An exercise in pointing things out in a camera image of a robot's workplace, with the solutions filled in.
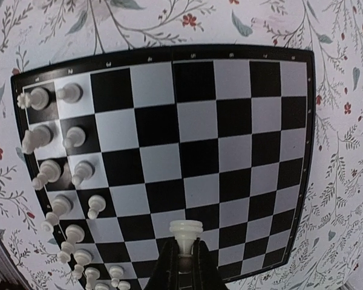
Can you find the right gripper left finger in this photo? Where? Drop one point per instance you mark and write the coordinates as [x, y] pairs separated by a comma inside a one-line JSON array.
[[165, 274]]

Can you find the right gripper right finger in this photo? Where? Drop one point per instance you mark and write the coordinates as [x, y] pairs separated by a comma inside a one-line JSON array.
[[205, 275]]

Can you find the white chess pawn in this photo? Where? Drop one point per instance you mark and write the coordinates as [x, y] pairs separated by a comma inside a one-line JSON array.
[[185, 232], [75, 137], [116, 274], [96, 205], [70, 93], [84, 170], [124, 285]]

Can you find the white chess knight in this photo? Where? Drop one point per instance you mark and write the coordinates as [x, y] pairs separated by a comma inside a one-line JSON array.
[[92, 274], [38, 137]]

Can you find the white chess bishop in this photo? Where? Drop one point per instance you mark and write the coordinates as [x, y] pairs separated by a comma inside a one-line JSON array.
[[75, 234], [82, 258]]

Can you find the white chess king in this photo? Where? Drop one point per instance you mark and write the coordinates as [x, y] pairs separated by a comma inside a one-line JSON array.
[[60, 205]]

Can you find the white chess rook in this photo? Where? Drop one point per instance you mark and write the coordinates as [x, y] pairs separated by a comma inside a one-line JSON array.
[[38, 99]]

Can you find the black silver chess board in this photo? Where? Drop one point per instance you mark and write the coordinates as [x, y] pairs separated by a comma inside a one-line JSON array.
[[220, 134]]

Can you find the floral patterned table mat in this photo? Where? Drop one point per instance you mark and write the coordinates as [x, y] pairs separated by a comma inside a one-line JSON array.
[[329, 246]]

